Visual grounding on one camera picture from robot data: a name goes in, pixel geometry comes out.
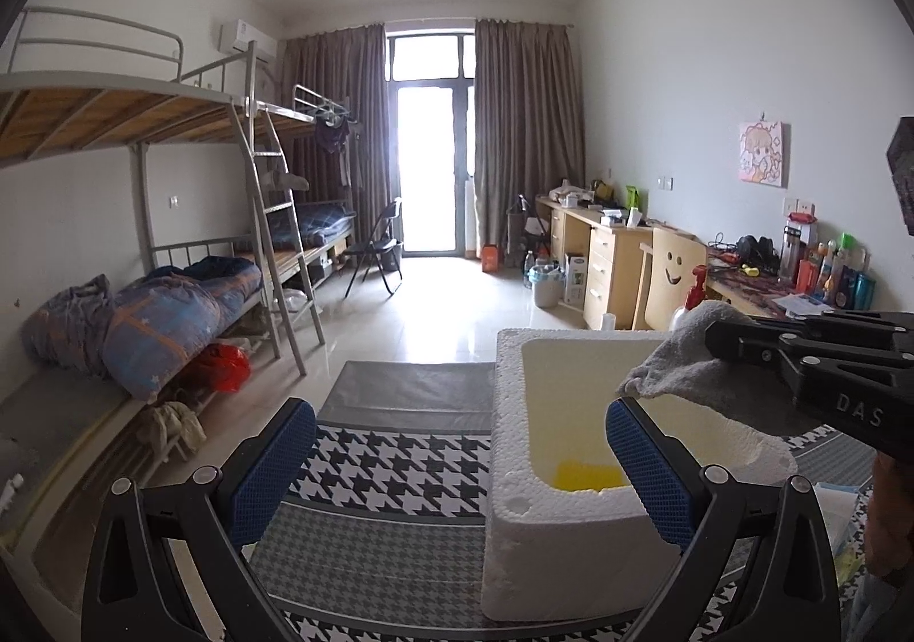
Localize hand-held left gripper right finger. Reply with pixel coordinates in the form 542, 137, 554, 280
604, 396, 845, 642

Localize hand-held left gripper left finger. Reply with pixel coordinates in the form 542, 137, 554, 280
81, 397, 316, 642

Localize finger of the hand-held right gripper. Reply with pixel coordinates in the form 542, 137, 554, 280
705, 310, 914, 364
780, 340, 914, 393

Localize grey sock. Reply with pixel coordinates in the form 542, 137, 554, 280
618, 299, 822, 438

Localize white foam box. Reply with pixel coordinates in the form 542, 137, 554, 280
480, 326, 799, 625

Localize green pink plastic packet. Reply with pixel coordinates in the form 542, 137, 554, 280
835, 531, 869, 586

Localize person's right hand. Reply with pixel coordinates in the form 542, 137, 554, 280
866, 452, 914, 579

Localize wooden desk with patterned cover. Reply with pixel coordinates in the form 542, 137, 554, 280
703, 240, 914, 329

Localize yellow item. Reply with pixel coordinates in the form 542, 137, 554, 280
548, 460, 633, 493

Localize white lotion bottle red pump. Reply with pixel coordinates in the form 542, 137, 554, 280
671, 265, 709, 331

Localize printed papers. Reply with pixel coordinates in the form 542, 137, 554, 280
769, 291, 838, 319

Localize black headphones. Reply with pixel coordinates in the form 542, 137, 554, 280
735, 234, 781, 272

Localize wooden smiley face chair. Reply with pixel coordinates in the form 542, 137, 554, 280
632, 226, 708, 332

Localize houndstooth tablecloth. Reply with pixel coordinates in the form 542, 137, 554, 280
243, 360, 876, 642

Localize beige cloth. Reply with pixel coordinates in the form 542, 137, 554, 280
138, 400, 208, 466

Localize green cap bottle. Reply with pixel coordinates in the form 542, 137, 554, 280
834, 232, 859, 290

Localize red plastic bag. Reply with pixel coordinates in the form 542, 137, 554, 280
191, 342, 253, 394

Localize wooden desk with drawers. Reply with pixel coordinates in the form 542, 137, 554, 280
535, 194, 699, 331

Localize blue plaid quilt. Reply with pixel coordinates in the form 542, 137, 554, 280
103, 256, 262, 400

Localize white trash bin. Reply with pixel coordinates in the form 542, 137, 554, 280
531, 271, 566, 310

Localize dark object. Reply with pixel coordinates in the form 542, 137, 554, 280
884, 117, 914, 223

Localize grey metal ladder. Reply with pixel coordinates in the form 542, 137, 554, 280
228, 99, 327, 376

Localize black folding chair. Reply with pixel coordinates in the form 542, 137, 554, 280
344, 197, 405, 299

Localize grey purple blanket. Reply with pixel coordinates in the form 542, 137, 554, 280
21, 274, 117, 380

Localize dark blue bedding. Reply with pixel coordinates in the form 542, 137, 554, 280
295, 202, 357, 241

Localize brown curtain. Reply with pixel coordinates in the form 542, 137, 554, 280
278, 24, 391, 258
474, 17, 588, 258

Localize glass balcony door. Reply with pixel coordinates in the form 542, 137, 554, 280
386, 31, 478, 255

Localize dark hanging clothes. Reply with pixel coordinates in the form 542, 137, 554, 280
310, 109, 355, 155

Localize grey metal bunk bed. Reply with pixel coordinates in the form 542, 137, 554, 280
0, 6, 326, 615
253, 83, 359, 290

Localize white air conditioner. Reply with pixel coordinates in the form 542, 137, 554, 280
219, 19, 276, 62

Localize cartoon wall picture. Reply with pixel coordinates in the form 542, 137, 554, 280
737, 121, 791, 189

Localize black wire stand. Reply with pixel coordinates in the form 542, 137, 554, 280
506, 194, 552, 269

